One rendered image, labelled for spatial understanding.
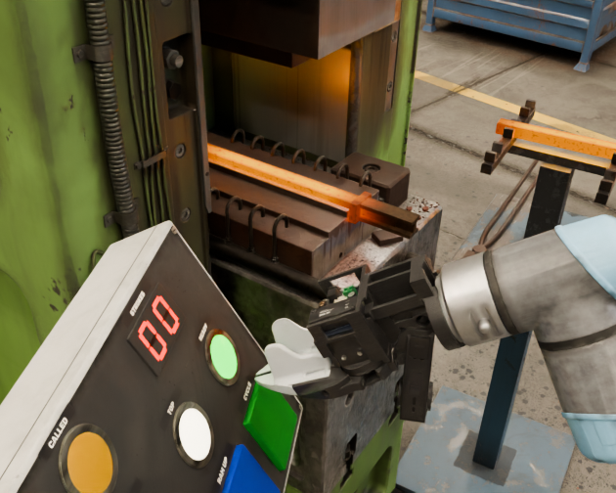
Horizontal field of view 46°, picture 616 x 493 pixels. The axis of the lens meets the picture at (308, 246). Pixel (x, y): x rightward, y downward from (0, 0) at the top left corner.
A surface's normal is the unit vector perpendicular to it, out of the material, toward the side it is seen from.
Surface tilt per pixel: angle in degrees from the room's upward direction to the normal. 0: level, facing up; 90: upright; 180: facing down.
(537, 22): 90
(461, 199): 0
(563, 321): 72
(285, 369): 91
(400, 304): 90
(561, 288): 66
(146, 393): 60
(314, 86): 90
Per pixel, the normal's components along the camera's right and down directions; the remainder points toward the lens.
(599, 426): -0.55, 0.25
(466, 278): -0.49, -0.47
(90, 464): 0.86, -0.32
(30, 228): -0.56, 0.44
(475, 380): 0.02, -0.82
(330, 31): 0.83, 0.33
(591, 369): -0.38, 0.14
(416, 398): -0.20, 0.53
